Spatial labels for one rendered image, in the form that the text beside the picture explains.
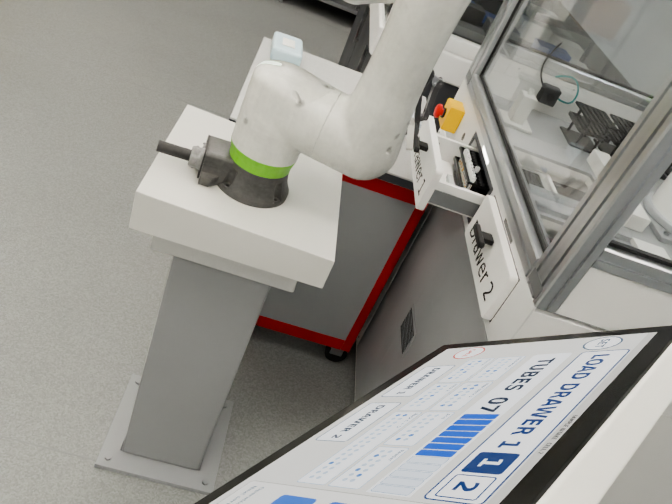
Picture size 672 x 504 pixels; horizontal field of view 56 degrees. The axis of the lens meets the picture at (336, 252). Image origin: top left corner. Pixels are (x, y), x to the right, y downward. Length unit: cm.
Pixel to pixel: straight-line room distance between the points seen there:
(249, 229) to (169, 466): 82
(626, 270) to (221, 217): 68
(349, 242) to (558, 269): 86
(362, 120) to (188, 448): 99
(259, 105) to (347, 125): 16
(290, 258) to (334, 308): 83
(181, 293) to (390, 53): 64
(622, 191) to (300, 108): 52
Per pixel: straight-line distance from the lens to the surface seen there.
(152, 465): 178
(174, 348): 145
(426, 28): 99
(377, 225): 179
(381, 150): 110
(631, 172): 102
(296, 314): 201
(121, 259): 229
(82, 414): 186
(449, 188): 145
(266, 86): 112
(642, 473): 154
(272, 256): 117
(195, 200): 117
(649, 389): 64
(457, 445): 56
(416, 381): 77
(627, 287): 114
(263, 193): 120
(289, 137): 113
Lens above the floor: 151
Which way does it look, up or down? 35 degrees down
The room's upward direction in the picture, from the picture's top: 25 degrees clockwise
